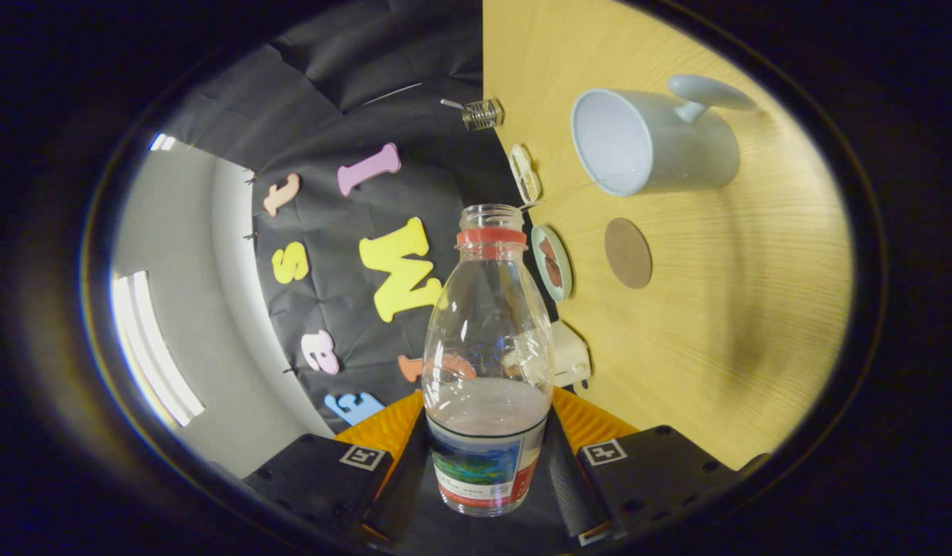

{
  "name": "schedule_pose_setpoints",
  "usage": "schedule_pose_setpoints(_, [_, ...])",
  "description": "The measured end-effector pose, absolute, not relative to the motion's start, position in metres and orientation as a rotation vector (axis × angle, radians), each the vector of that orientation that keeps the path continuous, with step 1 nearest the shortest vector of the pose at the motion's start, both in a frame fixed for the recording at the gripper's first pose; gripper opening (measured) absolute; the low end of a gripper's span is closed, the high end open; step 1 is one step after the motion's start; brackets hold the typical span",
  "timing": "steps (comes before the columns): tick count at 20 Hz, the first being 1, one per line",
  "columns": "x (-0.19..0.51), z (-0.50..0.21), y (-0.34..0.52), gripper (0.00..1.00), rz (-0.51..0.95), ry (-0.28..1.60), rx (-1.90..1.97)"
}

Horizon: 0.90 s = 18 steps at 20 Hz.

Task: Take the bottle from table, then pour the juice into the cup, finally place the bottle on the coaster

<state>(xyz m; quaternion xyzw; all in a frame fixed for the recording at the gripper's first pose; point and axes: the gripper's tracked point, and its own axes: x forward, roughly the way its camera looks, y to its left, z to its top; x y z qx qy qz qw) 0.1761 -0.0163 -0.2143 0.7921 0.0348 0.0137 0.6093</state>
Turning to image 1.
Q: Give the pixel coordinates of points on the small ceiling light panel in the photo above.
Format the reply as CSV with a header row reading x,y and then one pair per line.
x,y
163,142

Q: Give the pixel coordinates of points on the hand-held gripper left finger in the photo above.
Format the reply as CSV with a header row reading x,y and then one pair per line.
x,y
402,486

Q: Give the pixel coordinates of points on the brown meat slice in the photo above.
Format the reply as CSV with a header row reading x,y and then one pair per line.
x,y
553,274
546,250

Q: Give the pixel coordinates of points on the white divided tray with beans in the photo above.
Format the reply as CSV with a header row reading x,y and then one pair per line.
x,y
525,174

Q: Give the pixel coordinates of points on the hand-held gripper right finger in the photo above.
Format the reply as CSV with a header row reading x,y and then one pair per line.
x,y
572,486

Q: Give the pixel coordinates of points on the round brown coaster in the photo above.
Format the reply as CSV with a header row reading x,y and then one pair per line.
x,y
628,253

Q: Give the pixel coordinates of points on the pale green round plate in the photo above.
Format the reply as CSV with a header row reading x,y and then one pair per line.
x,y
566,270

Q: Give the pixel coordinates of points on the pale blue cup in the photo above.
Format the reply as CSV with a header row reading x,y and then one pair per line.
x,y
676,147

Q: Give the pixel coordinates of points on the white toaster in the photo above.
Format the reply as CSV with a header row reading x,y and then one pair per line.
x,y
570,355

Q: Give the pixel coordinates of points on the metal spoon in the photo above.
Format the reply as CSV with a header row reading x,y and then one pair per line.
x,y
452,103

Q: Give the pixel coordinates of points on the black backdrop cloth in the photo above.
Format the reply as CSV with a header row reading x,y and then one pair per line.
x,y
321,116

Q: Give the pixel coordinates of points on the large ceiling light panel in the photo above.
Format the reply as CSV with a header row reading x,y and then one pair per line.
x,y
155,347

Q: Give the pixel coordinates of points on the wooden table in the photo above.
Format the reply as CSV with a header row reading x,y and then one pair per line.
x,y
715,309

